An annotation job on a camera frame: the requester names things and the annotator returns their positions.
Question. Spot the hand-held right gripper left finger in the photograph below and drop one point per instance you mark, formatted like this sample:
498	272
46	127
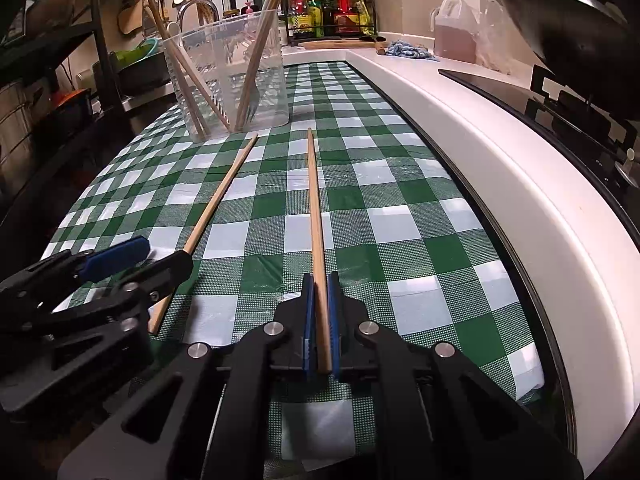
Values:
309	320

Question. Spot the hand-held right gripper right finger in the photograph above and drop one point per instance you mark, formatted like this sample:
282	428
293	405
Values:
335	320

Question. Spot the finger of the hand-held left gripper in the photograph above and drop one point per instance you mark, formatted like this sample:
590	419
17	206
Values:
120	255
165	272

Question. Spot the wooden chopstick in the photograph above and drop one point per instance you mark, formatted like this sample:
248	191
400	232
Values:
216	210
187	77
316	240
264	45
269	35
171	60

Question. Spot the clear plastic container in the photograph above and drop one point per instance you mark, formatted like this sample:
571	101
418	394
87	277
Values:
220	60

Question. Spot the green checkered tablecloth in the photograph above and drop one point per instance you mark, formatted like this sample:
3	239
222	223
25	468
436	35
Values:
400	210

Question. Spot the green plastic basin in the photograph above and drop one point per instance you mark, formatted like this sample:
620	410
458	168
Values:
132	52

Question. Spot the black metal shelf rack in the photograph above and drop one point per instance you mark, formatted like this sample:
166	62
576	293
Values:
100	50

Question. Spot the hanging wooden cutting board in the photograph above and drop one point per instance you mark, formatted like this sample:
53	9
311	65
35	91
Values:
131	17

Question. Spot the chrome kitchen faucet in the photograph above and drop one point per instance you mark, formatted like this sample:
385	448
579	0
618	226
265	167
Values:
197	7

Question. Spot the long wooden utensil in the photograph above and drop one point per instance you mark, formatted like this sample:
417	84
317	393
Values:
340	45

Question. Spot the pink soap bottle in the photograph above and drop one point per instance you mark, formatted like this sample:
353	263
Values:
248	10

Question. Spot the blue cloth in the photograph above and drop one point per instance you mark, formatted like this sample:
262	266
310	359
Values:
407	49

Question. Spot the black gas stove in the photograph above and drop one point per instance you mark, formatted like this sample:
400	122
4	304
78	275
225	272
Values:
575	125

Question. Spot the black spice rack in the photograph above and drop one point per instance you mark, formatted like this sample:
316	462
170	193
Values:
330	7

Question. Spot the cooking oil jug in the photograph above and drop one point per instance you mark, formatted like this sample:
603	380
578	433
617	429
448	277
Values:
454	30

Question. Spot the clear plastic bag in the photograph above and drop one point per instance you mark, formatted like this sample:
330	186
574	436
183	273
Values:
495	35

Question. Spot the black wok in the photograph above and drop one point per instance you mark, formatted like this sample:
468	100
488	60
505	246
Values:
575	35

